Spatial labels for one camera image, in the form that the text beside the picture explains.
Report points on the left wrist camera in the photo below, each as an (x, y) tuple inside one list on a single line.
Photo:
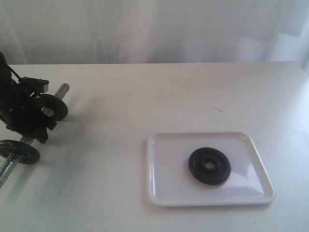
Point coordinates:
[(30, 85)]

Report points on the chrome threaded dumbbell bar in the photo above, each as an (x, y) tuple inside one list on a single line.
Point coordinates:
[(11, 162)]

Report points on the white plastic tray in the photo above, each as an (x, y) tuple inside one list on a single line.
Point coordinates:
[(170, 183)]

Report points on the white curtain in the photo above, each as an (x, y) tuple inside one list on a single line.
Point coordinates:
[(154, 31)]

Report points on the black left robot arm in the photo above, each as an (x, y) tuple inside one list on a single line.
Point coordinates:
[(7, 72)]

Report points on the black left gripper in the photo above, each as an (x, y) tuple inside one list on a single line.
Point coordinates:
[(21, 114)]

